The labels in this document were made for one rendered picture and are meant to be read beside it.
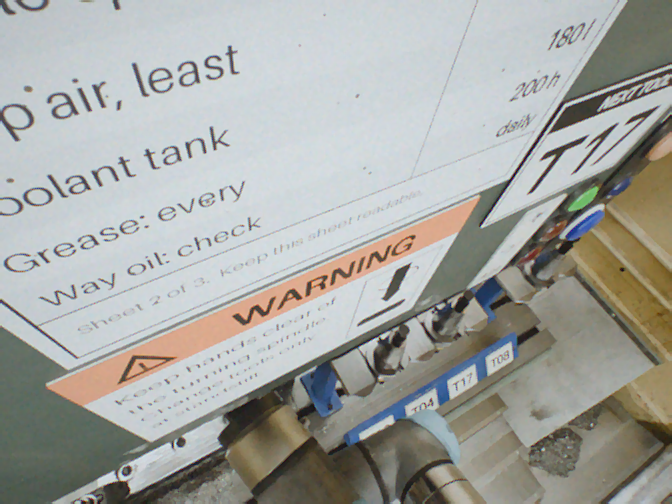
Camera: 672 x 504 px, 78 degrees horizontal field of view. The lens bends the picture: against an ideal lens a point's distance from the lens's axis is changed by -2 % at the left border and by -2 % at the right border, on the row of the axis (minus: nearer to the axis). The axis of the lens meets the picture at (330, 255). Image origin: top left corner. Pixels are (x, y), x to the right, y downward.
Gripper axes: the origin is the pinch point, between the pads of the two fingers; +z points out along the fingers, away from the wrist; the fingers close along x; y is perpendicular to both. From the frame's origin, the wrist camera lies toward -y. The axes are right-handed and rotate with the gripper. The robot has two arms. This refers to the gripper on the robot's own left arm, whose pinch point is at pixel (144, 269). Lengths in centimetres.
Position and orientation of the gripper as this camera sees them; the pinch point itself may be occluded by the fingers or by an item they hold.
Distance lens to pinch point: 49.4
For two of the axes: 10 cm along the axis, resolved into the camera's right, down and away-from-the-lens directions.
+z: -6.5, -7.0, 3.0
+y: -1.3, 4.8, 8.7
